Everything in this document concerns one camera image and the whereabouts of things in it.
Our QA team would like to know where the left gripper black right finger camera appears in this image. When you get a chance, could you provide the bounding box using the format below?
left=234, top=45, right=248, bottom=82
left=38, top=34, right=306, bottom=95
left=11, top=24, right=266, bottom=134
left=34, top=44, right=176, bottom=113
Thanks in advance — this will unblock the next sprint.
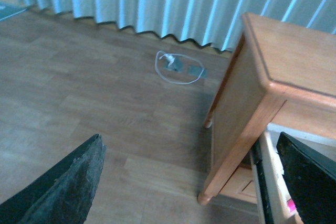
left=276, top=132, right=335, bottom=223

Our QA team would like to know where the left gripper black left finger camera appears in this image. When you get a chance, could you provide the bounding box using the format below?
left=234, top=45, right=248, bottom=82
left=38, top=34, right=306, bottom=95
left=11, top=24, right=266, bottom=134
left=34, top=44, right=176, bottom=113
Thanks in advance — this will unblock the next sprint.
left=1, top=134, right=106, bottom=223

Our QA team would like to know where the pink marker with white caps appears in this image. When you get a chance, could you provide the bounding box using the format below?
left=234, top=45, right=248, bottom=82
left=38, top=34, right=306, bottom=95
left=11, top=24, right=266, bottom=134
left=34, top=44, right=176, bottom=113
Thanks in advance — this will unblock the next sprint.
left=287, top=199, right=296, bottom=213

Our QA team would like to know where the wooden drawer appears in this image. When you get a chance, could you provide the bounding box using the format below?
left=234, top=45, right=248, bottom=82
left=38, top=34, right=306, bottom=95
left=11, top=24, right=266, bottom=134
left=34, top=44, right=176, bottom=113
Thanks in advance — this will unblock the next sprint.
left=249, top=131, right=305, bottom=224
left=219, top=166, right=257, bottom=204

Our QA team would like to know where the wooden nightstand cabinet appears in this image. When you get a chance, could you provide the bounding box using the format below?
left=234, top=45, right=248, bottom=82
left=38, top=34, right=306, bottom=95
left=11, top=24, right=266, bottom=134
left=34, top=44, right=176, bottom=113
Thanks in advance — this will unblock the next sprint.
left=197, top=13, right=335, bottom=205

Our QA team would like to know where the closed metal floor plate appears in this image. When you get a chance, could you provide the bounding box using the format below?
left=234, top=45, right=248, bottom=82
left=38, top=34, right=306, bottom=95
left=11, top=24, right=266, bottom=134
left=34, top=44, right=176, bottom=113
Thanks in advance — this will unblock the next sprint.
left=187, top=65, right=207, bottom=79

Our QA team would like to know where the open metal floor socket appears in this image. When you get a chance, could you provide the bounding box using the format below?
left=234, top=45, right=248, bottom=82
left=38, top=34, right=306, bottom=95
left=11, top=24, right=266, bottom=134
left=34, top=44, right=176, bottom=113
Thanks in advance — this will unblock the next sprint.
left=164, top=57, right=183, bottom=73

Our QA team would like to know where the white charger plug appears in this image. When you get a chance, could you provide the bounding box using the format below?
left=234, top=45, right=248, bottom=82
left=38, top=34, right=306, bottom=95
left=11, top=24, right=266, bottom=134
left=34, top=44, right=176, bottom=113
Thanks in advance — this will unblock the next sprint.
left=160, top=54, right=175, bottom=66

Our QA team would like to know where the green floor mat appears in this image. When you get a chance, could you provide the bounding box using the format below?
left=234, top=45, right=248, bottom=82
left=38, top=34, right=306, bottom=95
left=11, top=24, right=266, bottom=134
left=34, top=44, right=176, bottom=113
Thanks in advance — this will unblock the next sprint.
left=0, top=2, right=29, bottom=21

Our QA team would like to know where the white charger cable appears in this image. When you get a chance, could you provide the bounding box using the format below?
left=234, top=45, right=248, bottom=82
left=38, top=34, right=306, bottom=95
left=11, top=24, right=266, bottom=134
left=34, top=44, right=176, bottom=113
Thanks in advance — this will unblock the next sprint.
left=155, top=50, right=204, bottom=86

